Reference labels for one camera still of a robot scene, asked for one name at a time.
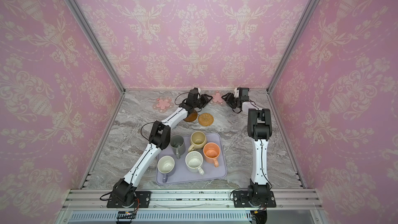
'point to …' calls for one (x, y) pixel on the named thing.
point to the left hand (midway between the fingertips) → (212, 98)
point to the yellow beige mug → (198, 140)
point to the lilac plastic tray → (181, 174)
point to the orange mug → (211, 152)
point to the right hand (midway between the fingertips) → (224, 98)
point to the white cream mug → (194, 161)
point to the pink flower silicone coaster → (216, 98)
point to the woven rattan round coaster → (205, 119)
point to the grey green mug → (178, 145)
